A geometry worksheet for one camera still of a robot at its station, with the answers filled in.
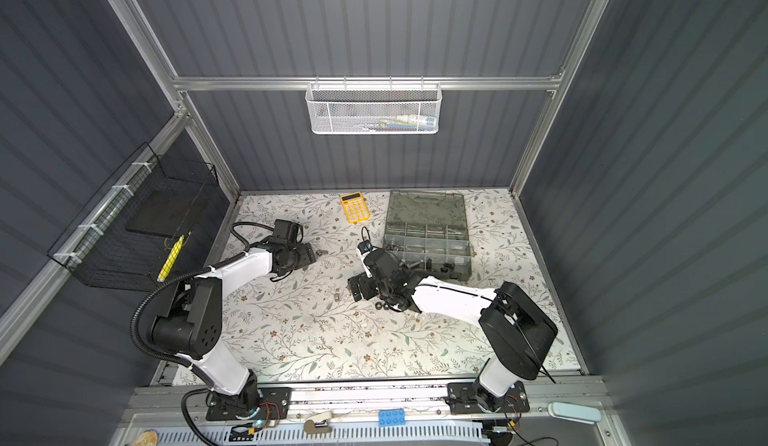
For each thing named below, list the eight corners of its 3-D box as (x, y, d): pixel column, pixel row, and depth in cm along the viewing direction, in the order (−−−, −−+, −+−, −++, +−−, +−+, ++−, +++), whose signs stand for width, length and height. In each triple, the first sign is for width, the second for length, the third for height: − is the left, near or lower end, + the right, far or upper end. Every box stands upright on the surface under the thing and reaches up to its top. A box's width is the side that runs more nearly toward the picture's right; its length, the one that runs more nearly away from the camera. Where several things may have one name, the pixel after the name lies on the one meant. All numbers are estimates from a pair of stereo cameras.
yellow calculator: (348, 225, 112) (348, 222, 111) (339, 199, 121) (339, 196, 119) (371, 219, 114) (371, 215, 113) (361, 194, 123) (361, 190, 121)
